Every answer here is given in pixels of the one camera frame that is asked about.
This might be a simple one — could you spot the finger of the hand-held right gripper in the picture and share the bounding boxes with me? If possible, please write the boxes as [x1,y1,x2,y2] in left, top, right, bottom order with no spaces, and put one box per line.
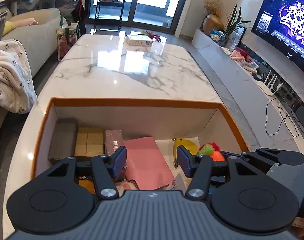
[218,151,252,162]

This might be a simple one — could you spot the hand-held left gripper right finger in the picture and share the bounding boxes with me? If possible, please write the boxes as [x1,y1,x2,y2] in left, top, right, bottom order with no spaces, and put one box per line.
[176,145,263,200]

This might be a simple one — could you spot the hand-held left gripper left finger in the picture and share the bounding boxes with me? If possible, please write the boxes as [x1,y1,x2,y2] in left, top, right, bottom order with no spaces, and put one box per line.
[39,146,127,200]

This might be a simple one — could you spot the yellow toy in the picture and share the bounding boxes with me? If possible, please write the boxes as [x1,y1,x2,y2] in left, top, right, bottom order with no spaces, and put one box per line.
[172,137,198,168]

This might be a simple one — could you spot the mauve glitter box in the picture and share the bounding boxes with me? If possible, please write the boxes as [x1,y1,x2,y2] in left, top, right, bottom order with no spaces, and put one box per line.
[104,130,125,161]

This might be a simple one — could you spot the orange knitted fruit toy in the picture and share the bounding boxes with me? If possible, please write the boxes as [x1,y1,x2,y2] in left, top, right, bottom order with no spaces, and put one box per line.
[197,142,225,162]

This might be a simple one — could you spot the white plush pink striped shirt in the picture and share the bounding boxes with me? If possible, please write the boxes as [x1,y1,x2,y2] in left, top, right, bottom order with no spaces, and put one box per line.
[114,179,140,197]

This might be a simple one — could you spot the pink case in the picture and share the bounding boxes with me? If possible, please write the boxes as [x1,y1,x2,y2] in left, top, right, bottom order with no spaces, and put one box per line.
[123,136,175,191]

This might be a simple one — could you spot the brown cardboard box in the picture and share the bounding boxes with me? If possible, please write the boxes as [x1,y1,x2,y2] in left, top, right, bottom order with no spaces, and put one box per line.
[74,127,105,157]

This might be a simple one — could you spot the orange storage box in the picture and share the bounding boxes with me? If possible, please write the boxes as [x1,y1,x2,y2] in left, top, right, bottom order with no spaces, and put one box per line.
[32,97,250,180]

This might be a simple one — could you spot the dark grey box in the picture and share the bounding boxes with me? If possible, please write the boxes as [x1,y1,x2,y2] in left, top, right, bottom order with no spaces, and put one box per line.
[48,118,79,167]

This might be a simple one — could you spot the white paper packet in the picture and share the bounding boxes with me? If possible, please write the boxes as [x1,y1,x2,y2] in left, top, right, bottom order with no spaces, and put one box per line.
[166,174,190,192]

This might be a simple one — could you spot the marble television console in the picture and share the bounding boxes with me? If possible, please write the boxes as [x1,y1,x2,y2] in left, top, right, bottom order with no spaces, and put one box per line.
[192,29,304,155]

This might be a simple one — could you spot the white router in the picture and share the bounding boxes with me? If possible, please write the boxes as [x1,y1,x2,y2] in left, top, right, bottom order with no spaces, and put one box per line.
[263,68,285,97]

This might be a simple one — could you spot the white desk device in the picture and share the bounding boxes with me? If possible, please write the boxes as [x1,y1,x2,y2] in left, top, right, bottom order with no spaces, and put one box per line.
[243,61,259,73]

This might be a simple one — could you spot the small pink figure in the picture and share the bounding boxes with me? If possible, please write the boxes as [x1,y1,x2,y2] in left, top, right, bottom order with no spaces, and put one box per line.
[230,50,245,61]

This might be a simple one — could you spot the blue glass vase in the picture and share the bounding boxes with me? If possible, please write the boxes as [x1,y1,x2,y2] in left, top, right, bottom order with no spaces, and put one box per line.
[218,33,230,48]

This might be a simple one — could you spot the white flat box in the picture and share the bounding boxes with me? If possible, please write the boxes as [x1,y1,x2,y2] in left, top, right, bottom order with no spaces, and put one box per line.
[125,35,152,47]

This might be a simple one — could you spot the red feather toy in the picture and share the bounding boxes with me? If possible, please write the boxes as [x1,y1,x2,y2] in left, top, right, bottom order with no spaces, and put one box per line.
[138,29,163,43]

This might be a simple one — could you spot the printed shopping bag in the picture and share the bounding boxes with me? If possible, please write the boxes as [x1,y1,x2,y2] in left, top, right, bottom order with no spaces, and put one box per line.
[56,17,80,62]

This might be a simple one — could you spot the brown round vase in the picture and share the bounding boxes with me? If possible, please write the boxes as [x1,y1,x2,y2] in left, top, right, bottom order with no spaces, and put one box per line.
[203,14,225,36]

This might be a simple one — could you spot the green potted plant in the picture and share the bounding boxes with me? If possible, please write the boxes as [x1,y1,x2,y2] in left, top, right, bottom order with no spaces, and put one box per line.
[223,4,253,37]

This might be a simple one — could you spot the white printed blanket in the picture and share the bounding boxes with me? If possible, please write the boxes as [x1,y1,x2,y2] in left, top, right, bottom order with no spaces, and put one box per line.
[0,39,38,114]

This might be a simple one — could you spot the grey sofa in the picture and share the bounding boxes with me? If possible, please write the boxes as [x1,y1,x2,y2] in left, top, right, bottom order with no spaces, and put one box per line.
[0,7,62,150]

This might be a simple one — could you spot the large television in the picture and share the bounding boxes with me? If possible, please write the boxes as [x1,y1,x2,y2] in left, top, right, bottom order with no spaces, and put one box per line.
[250,0,304,65]

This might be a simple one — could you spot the dried flowers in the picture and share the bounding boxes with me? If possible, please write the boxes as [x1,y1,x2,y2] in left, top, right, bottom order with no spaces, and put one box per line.
[204,0,222,18]

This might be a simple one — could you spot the black rolling cart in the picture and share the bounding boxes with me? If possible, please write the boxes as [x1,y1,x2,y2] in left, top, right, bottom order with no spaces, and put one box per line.
[94,0,129,31]

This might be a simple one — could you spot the glass sliding door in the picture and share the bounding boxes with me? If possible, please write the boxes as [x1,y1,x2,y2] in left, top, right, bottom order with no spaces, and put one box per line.
[88,0,193,37]

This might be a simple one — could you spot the pink plush pillow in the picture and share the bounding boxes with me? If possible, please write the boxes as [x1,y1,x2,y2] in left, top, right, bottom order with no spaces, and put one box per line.
[8,17,39,28]

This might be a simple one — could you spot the yellow pillow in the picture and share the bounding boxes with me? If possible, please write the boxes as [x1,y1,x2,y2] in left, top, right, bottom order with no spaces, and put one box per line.
[2,20,18,37]

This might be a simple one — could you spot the black cable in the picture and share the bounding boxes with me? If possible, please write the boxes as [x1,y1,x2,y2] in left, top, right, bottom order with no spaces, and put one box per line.
[265,96,304,137]

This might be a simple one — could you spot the dark picture frame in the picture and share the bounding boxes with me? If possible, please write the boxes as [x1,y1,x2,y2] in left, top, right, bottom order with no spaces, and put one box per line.
[227,26,247,52]

